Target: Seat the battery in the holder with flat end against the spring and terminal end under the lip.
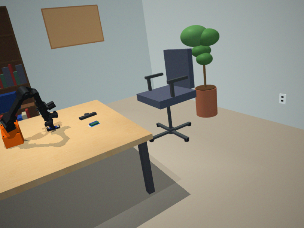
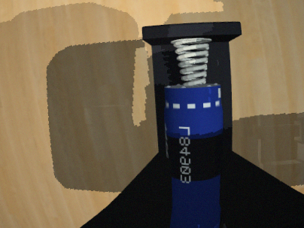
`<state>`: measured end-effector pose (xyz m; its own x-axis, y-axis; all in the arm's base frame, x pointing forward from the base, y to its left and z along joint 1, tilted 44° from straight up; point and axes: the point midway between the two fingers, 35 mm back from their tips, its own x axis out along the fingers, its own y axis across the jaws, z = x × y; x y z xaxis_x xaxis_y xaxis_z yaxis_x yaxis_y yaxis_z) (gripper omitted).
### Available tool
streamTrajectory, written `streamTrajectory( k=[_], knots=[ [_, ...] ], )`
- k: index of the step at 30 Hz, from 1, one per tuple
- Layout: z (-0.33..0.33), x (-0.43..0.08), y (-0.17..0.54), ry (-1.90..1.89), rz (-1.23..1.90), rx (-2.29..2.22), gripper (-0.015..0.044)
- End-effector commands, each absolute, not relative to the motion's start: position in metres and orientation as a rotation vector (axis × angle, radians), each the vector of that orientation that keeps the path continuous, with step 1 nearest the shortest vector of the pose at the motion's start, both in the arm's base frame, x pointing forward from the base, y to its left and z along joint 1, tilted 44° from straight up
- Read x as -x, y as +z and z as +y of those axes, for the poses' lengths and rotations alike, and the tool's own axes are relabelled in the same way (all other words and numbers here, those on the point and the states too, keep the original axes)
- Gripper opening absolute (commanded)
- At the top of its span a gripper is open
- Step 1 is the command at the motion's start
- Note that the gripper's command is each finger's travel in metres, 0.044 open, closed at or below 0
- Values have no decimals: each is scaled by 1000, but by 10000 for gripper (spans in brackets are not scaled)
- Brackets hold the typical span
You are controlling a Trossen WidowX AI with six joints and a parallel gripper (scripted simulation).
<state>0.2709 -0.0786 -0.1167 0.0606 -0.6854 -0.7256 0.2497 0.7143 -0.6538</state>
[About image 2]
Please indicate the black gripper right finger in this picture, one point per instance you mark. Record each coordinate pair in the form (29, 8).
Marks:
(251, 198)

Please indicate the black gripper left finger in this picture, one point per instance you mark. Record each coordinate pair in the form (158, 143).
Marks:
(145, 203)

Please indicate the blue cylindrical battery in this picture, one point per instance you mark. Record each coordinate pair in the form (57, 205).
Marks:
(193, 119)

